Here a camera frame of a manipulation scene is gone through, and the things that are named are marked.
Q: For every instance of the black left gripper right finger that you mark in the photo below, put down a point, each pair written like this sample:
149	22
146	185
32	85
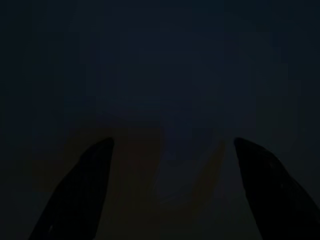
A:
275	195

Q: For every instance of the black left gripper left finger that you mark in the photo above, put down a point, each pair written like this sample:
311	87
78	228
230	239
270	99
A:
80	190

